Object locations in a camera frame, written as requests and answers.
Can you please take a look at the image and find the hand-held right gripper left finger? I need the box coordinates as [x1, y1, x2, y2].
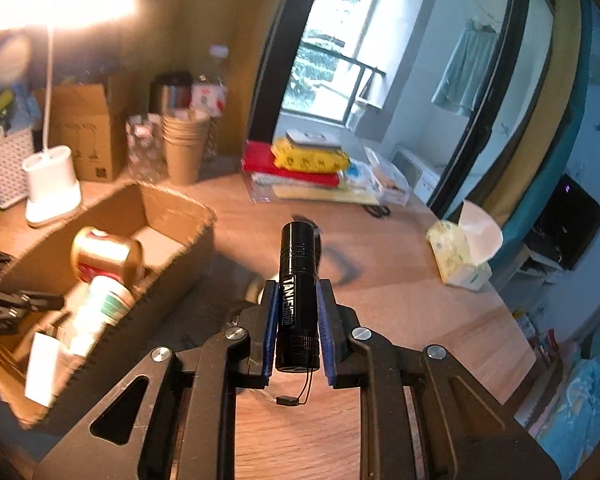
[32, 280, 281, 480]

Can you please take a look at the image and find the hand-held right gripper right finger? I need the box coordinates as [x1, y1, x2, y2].
[316, 280, 563, 480]

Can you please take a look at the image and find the black flashlight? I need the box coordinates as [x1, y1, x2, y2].
[267, 221, 322, 407]

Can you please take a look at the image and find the white charger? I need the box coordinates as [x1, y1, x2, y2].
[25, 332, 63, 406]

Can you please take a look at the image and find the wristwatch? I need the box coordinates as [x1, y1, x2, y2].
[287, 214, 359, 285]

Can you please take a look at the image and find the white pill bottle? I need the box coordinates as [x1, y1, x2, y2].
[70, 277, 136, 356]

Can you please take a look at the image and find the red can with gold lid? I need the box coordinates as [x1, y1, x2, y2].
[71, 226, 145, 288]

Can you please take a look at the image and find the cardboard box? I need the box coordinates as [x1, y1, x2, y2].
[0, 182, 217, 431]

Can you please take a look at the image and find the white plastic basket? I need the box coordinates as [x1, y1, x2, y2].
[0, 125, 35, 208]

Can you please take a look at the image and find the white desk lamp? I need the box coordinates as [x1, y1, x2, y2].
[0, 0, 137, 227]

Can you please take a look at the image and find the clear document folder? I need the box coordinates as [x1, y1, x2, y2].
[250, 172, 381, 206]

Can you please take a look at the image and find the yellow tissue pack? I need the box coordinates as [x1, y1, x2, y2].
[426, 200, 503, 291]

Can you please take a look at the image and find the brown lamp carton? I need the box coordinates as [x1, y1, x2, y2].
[34, 75, 131, 183]

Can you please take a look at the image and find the blue white packet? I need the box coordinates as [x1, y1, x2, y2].
[337, 157, 381, 193]

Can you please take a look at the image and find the white carton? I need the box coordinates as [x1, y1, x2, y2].
[365, 146, 411, 207]

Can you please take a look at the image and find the red book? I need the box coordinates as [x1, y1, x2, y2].
[241, 141, 342, 187]

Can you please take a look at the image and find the yellow wet wipes pack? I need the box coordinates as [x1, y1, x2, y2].
[271, 137, 350, 173]

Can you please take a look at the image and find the printed glass jar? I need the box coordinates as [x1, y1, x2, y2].
[125, 114, 167, 181]

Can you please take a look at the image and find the white floor appliance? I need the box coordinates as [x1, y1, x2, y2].
[392, 146, 443, 201]

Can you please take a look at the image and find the white flat device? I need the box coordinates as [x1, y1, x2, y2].
[285, 130, 342, 150]

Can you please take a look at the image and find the stack of brown paper cups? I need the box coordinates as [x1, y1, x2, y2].
[161, 108, 212, 186]

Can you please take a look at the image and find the white side desk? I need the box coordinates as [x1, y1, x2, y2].
[500, 247, 566, 301]

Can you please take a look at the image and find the stainless steel thermos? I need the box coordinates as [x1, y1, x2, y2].
[150, 71, 193, 116]

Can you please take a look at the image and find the clear plastic bottle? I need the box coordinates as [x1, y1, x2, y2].
[192, 45, 229, 161]

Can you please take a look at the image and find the black monitor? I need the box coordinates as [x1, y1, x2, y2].
[525, 174, 600, 271]

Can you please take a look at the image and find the blue printed bed sheet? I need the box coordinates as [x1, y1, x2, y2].
[535, 350, 600, 476]

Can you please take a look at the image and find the hanging pale green garment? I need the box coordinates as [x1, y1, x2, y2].
[431, 17, 498, 118]

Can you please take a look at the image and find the yellow curtain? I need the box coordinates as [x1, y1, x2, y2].
[55, 0, 306, 171]
[480, 0, 581, 226]

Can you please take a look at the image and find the black sliding door frame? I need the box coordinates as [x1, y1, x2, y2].
[425, 0, 536, 206]

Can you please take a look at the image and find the black window frame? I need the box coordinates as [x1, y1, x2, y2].
[252, 0, 331, 141]

